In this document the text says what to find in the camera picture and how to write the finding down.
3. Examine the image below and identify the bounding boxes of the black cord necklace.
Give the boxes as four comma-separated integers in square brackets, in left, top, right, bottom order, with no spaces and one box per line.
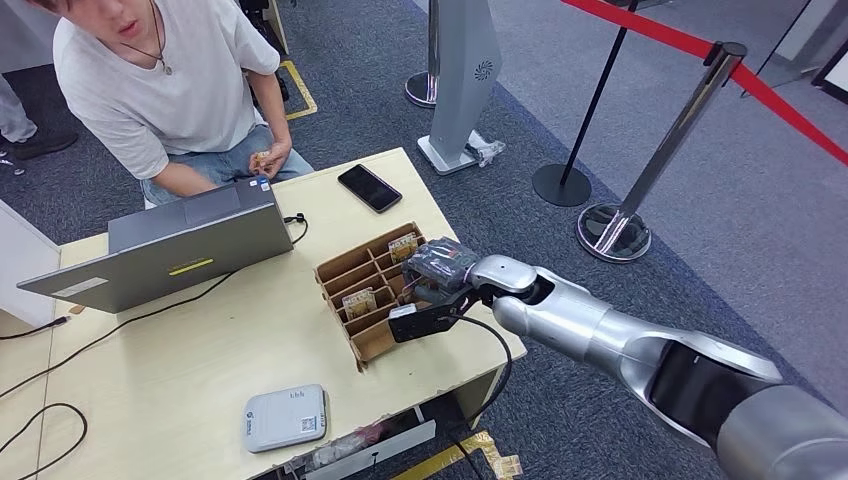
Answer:
[119,0,174,76]

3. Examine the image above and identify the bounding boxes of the white card reader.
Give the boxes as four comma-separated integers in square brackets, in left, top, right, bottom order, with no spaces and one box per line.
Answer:
[242,384,327,454]

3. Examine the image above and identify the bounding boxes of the grey kiosk stand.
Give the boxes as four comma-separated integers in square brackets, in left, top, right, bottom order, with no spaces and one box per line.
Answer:
[417,0,503,178]

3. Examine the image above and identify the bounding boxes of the chrome stanchion post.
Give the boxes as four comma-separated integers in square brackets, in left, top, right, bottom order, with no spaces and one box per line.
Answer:
[404,0,442,111]
[574,40,748,265]

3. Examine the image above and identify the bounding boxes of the black stanchion post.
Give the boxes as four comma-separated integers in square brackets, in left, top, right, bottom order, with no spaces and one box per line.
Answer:
[531,0,641,209]

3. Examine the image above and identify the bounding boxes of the person's left hand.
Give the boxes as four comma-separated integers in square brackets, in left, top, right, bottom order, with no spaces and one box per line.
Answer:
[248,140,294,180]

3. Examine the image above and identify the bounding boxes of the black cable with connector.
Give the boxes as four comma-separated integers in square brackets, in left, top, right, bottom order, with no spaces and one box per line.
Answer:
[282,213,309,248]

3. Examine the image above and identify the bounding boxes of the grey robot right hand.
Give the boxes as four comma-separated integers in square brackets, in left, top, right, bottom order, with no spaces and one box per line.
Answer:
[401,237,481,307]

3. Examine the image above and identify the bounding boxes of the cardboard card organizer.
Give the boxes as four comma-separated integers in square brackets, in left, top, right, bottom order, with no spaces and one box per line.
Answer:
[313,221,442,372]

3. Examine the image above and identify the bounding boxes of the red barrier belt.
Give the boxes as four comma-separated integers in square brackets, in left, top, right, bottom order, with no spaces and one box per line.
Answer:
[559,0,848,168]

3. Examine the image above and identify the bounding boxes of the black laptop power cable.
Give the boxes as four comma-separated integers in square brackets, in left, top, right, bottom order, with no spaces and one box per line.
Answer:
[0,270,238,402]

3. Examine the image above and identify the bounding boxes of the black cable with plug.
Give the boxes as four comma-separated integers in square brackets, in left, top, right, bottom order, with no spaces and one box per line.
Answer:
[0,316,71,342]

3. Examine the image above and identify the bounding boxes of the bystander person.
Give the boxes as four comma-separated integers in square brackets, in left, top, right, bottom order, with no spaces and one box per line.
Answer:
[0,72,79,162]

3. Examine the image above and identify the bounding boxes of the white cabinet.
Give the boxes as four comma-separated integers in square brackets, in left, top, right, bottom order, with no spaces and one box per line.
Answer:
[0,200,62,331]

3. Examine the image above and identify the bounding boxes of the grey laptop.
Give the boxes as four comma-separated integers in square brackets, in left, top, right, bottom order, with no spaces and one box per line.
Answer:
[16,177,294,316]

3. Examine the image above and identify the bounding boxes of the pale wooden desk leg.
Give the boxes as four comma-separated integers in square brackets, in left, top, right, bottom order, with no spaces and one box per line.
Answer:
[453,365,508,425]

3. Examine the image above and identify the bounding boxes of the black looped cable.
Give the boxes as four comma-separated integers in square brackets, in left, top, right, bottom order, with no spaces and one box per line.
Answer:
[0,404,89,480]

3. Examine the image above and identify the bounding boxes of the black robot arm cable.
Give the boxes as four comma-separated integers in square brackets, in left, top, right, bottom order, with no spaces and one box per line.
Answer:
[445,314,515,480]

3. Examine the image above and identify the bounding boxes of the yellow floor tape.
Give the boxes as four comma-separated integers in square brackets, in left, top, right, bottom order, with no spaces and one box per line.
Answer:
[390,431,525,480]
[278,61,318,123]

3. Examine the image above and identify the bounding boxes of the crumpled plastic bag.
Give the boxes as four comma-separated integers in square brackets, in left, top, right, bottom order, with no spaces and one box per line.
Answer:
[307,423,399,473]

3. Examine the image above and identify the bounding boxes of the black-framed display board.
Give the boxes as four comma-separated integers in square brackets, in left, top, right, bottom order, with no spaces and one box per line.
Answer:
[740,0,848,107]

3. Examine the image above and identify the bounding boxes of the black smartphone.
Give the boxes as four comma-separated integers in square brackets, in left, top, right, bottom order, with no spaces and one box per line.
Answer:
[336,164,403,215]

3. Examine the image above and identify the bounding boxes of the crumpled clear plastic wrap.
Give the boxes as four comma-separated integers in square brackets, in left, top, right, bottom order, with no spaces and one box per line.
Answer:
[463,130,506,169]

